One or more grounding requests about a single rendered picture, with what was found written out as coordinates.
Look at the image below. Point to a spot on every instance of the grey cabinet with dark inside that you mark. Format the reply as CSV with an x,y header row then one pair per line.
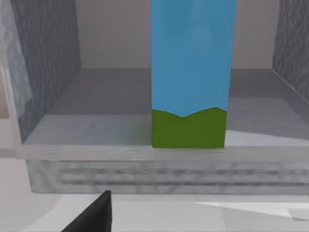
x,y
91,135

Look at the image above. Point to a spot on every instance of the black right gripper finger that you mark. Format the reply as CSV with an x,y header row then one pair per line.
x,y
99,215

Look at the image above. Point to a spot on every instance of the blue and green carton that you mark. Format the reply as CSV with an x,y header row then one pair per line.
x,y
190,79

